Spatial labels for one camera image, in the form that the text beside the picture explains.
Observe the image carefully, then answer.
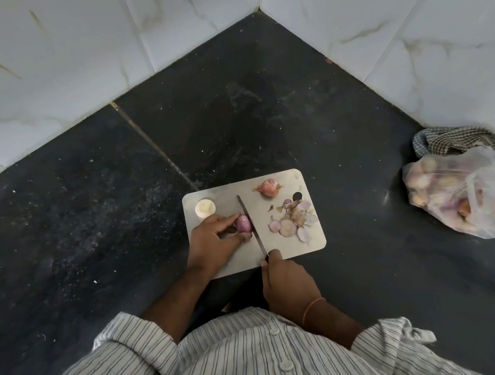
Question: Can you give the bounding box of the person's left hand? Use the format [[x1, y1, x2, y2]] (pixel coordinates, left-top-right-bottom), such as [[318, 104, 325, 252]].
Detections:
[[181, 210, 258, 282]]

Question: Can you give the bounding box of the person's right hand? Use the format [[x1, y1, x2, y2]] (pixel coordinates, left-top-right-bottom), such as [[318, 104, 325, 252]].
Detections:
[[258, 244, 327, 326]]

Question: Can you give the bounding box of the peeled purple shallot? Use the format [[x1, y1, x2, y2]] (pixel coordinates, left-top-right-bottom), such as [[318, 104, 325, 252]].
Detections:
[[235, 213, 253, 234]]

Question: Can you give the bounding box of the kitchen knife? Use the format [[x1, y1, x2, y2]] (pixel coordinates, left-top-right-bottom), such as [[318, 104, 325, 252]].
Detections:
[[236, 192, 269, 261]]

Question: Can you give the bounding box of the person's right forearm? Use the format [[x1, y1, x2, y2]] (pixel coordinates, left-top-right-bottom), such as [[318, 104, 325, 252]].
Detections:
[[300, 294, 368, 356]]

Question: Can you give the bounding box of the person's left forearm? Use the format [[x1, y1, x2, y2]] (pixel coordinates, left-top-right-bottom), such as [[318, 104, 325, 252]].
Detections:
[[136, 265, 222, 348]]

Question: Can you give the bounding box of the steel cutting board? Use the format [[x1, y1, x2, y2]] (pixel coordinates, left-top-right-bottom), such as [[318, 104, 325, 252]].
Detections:
[[180, 166, 330, 283]]

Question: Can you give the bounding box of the white peeled shallot half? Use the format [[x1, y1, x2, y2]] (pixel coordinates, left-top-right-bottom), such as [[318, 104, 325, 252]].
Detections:
[[193, 197, 219, 221]]

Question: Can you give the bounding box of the pile of shallot peels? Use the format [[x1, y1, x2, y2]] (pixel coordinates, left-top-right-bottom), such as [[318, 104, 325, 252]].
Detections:
[[265, 195, 322, 247]]

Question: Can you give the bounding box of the unpeeled pink shallot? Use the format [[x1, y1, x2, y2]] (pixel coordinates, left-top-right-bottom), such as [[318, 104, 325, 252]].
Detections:
[[253, 177, 285, 201]]

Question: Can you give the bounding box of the orange wrist thread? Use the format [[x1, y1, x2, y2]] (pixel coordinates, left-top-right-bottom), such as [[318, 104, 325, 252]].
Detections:
[[299, 297, 331, 329]]

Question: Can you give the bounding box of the white striped shirt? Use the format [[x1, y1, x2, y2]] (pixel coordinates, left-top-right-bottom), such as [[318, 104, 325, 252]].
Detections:
[[0, 271, 490, 375]]

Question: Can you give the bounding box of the heap of small shallots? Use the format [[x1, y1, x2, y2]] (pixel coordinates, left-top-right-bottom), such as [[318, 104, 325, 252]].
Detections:
[[403, 153, 485, 227]]

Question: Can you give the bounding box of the clear plastic bag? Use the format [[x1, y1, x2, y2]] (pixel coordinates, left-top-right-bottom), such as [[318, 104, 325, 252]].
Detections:
[[399, 144, 495, 249]]

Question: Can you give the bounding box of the checked kitchen cloth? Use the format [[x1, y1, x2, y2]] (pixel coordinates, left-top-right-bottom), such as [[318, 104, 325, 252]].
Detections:
[[411, 120, 495, 170]]

